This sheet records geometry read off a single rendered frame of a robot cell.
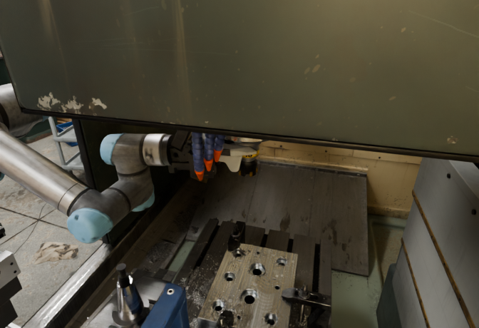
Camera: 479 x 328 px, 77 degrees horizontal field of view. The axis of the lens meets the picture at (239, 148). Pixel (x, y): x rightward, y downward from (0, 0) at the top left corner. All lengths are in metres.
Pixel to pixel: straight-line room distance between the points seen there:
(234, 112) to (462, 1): 0.19
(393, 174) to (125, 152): 1.46
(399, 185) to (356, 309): 0.76
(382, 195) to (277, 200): 0.61
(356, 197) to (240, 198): 0.63
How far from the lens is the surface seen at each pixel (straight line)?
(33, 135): 5.10
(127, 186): 0.74
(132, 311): 0.61
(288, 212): 1.64
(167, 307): 0.62
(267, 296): 0.92
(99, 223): 0.68
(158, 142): 0.69
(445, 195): 0.78
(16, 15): 0.40
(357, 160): 1.78
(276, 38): 0.26
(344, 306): 1.43
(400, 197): 1.92
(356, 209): 1.70
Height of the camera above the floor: 1.71
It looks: 25 degrees down
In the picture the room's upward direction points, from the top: straight up
